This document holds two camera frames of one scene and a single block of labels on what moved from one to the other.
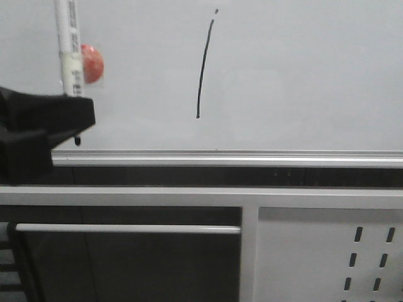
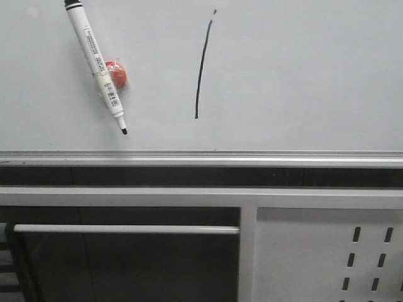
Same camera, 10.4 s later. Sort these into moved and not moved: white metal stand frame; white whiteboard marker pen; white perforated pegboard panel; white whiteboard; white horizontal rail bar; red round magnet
Moved: white whiteboard marker pen; red round magnet
Not moved: white horizontal rail bar; white whiteboard; white metal stand frame; white perforated pegboard panel
